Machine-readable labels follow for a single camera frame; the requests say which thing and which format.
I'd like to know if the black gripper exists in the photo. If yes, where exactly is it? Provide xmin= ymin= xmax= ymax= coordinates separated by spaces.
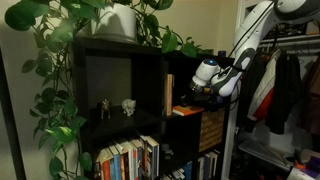
xmin=181 ymin=88 xmax=223 ymax=107

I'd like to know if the orange book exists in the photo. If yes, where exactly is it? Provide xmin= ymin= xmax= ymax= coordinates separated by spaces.
xmin=172 ymin=106 xmax=204 ymax=116

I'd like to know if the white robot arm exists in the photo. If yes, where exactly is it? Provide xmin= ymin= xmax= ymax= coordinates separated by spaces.
xmin=180 ymin=0 xmax=320 ymax=106

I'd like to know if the tan upright book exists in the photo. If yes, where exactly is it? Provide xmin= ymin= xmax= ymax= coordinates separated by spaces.
xmin=164 ymin=74 xmax=173 ymax=116

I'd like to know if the woven storage basket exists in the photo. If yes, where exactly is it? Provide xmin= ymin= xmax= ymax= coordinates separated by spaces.
xmin=199 ymin=109 xmax=225 ymax=152

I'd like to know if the white orange hanging jacket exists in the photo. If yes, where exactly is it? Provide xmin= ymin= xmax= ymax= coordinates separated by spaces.
xmin=247 ymin=50 xmax=281 ymax=121

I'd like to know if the black cube bookshelf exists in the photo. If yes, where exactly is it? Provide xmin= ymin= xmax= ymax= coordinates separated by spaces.
xmin=72 ymin=37 xmax=230 ymax=173

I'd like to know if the white elephant figurine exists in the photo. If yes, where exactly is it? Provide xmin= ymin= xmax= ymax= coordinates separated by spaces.
xmin=122 ymin=99 xmax=136 ymax=116

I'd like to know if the black hanging jacket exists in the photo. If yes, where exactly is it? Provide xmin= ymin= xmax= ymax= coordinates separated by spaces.
xmin=265 ymin=50 xmax=302 ymax=135

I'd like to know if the row of lower shelf books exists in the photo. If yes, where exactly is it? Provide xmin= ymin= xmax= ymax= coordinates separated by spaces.
xmin=93 ymin=135 xmax=160 ymax=180

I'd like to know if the brass animal figurine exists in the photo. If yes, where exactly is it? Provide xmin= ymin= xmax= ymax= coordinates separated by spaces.
xmin=100 ymin=99 xmax=111 ymax=118

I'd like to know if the white plant pot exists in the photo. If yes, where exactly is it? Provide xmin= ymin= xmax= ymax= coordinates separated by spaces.
xmin=91 ymin=2 xmax=137 ymax=44

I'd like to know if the green pothos plant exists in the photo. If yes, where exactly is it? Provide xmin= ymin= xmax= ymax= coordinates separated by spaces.
xmin=4 ymin=0 xmax=202 ymax=180

